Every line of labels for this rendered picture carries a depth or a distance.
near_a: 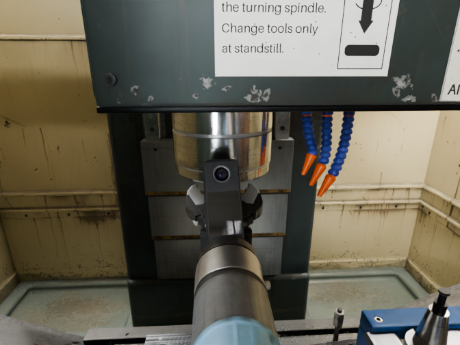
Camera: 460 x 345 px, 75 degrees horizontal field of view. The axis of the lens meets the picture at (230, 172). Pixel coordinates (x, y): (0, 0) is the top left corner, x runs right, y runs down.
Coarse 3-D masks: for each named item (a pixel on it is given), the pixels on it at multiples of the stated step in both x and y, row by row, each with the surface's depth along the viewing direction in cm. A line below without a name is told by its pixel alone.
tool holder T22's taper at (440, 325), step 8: (432, 304) 44; (432, 312) 43; (448, 312) 43; (424, 320) 44; (432, 320) 43; (440, 320) 42; (448, 320) 43; (424, 328) 44; (432, 328) 43; (440, 328) 43; (416, 336) 45; (424, 336) 44; (432, 336) 43; (440, 336) 43; (416, 344) 45; (424, 344) 44; (432, 344) 43; (440, 344) 43
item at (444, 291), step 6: (438, 288) 43; (444, 288) 43; (444, 294) 42; (438, 300) 43; (444, 300) 42; (432, 306) 44; (438, 306) 43; (444, 306) 42; (438, 312) 43; (444, 312) 42
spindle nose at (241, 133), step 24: (192, 120) 41; (216, 120) 40; (240, 120) 40; (264, 120) 43; (192, 144) 42; (216, 144) 41; (240, 144) 42; (264, 144) 44; (192, 168) 44; (240, 168) 43; (264, 168) 46
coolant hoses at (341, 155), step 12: (324, 120) 46; (348, 120) 45; (312, 132) 48; (324, 132) 46; (348, 132) 45; (312, 144) 48; (324, 144) 47; (348, 144) 46; (312, 156) 48; (324, 156) 47; (336, 156) 47; (324, 168) 47; (336, 168) 46; (312, 180) 48; (324, 180) 47
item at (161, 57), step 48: (96, 0) 24; (144, 0) 24; (192, 0) 24; (432, 0) 25; (96, 48) 25; (144, 48) 25; (192, 48) 25; (432, 48) 27; (96, 96) 26; (144, 96) 26; (192, 96) 27; (240, 96) 27; (288, 96) 27; (336, 96) 27; (384, 96) 28; (432, 96) 28
